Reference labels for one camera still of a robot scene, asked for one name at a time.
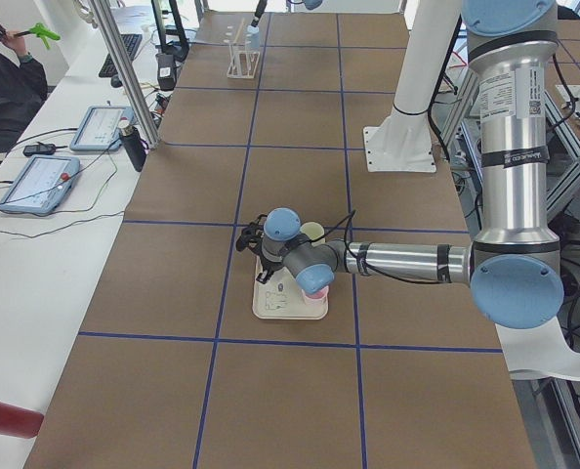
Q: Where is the blue teach pendant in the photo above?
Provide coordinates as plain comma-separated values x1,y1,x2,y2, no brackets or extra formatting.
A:
69,106,134,151
0,154,81,216

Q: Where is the black power adapter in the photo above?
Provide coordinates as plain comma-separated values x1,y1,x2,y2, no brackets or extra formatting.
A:
22,143,58,157

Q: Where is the black water bottle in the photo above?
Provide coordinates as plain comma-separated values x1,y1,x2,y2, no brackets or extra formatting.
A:
117,117,146,172

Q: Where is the green plastic tool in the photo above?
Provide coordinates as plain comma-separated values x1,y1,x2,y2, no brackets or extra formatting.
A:
15,22,61,50

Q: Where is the far blue teach pendant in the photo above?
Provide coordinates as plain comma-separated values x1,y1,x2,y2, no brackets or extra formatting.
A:
69,106,134,151

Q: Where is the pink plastic cup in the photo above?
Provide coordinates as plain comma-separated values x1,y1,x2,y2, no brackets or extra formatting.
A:
301,286,329,308

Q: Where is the white wire cup rack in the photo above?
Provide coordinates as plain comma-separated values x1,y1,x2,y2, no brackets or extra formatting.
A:
224,19,261,79

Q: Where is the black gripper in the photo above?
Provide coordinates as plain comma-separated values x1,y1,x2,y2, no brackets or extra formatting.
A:
250,0,268,27
248,222,290,283

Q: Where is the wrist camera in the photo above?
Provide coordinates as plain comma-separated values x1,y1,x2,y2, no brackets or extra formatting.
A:
235,226,259,252

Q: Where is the near blue teach pendant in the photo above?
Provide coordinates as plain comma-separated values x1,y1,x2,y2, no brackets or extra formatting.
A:
0,154,81,216

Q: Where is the red bottle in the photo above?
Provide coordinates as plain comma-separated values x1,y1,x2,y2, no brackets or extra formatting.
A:
0,402,44,439

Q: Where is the pale green plastic cup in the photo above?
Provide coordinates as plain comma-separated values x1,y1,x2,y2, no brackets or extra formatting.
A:
300,221,325,245

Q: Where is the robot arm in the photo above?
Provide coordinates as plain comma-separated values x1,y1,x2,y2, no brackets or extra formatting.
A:
250,0,323,27
236,1,580,382

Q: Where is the cream plastic tray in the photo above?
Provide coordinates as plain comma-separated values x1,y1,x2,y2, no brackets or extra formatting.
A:
252,268,328,320

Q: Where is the person in black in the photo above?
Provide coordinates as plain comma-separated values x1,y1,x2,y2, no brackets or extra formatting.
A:
0,23,48,153

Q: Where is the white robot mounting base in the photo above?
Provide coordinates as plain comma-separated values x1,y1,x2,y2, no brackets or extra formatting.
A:
363,0,462,173

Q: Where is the black keyboard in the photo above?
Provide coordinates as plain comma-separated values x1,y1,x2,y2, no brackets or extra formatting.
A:
97,32,145,79

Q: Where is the aluminium frame post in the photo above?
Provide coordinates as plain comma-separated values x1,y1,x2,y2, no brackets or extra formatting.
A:
89,0,160,149

